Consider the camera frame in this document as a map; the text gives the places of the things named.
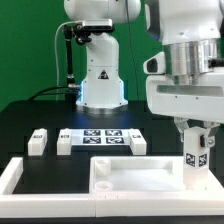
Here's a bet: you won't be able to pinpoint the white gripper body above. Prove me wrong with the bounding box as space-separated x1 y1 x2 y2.
146 73 224 123

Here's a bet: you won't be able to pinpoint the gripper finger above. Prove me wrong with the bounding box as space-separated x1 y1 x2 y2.
174 117 189 141
201 121 220 148

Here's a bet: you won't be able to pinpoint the white desk tabletop tray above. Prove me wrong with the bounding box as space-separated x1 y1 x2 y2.
89 156 224 200

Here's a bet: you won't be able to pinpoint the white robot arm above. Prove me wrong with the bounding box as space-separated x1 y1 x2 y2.
64 0 224 147

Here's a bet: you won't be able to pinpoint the white U-shaped fence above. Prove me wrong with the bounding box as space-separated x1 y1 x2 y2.
0 157 224 218

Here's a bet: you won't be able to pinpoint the white marker base plate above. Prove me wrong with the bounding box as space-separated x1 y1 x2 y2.
72 129 130 146

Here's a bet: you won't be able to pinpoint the silver camera on mount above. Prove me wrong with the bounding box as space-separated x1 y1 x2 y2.
82 19 113 32

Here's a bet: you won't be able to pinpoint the black cables on table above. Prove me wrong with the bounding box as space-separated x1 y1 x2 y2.
27 85 70 102

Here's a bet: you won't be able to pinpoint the grey camera cable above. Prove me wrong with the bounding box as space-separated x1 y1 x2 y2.
54 20 84 88

